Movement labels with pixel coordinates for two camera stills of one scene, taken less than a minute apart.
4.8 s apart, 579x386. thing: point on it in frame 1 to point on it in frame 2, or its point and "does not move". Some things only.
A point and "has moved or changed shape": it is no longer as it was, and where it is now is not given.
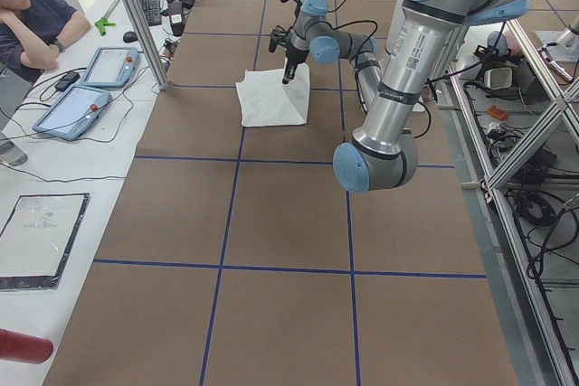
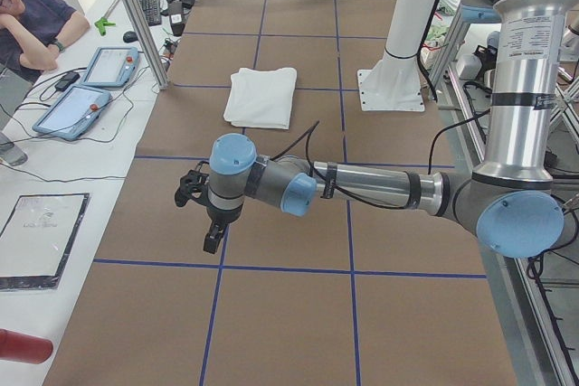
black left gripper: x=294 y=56 to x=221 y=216
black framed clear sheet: x=36 y=239 does not move
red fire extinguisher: x=21 y=347 does not move
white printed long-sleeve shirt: x=265 y=100 has moved or changed shape
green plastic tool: x=101 y=24 does not move
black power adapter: x=67 y=80 does not move
